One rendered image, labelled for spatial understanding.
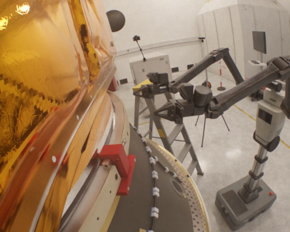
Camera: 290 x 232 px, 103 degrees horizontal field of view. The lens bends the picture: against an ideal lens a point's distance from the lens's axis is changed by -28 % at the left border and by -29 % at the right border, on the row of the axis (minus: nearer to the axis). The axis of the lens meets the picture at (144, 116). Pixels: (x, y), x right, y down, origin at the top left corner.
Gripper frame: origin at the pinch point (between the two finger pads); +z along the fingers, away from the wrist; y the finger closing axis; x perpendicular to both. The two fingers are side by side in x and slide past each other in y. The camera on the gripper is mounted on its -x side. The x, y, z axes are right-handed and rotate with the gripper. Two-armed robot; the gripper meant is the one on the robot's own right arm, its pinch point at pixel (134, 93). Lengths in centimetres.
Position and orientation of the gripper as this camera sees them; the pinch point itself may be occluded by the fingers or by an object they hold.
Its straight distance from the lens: 88.6
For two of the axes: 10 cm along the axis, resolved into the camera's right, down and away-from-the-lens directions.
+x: 0.5, 9.2, 3.8
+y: 4.6, 3.1, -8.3
